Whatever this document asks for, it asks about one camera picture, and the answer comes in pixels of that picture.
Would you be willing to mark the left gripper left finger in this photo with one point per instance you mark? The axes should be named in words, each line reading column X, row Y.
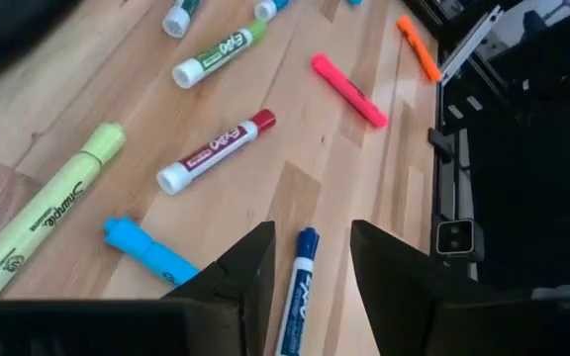
column 250, row 296

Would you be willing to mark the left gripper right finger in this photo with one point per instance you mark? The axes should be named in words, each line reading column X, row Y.
column 399, row 296

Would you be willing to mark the cyan highlighter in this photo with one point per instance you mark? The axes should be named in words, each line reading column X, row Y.
column 151, row 252

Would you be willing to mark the red Expo marker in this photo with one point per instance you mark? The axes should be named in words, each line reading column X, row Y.
column 216, row 148

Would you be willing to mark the yellow-green Sharpie highlighter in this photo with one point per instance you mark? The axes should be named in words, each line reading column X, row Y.
column 42, row 212

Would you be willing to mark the orange highlighter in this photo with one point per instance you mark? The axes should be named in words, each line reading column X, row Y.
column 418, row 47

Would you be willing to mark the blue Expo marker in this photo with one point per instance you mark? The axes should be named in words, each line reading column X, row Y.
column 297, row 296

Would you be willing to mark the pink highlighter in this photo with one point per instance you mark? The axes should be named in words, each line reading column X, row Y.
column 349, row 91

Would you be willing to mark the light green Expo marker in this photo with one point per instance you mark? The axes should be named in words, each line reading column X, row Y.
column 220, row 52

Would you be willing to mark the dark green Expo marker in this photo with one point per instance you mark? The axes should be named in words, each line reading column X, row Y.
column 180, row 17

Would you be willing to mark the teal Expo marker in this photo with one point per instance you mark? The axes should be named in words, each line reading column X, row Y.
column 270, row 7

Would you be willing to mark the table-level camera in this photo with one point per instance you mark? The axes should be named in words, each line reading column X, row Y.
column 455, row 237

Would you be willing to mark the black metal robot frame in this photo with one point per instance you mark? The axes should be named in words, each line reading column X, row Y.
column 438, row 143

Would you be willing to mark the white aluminium bracket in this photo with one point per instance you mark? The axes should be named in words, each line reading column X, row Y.
column 470, row 44

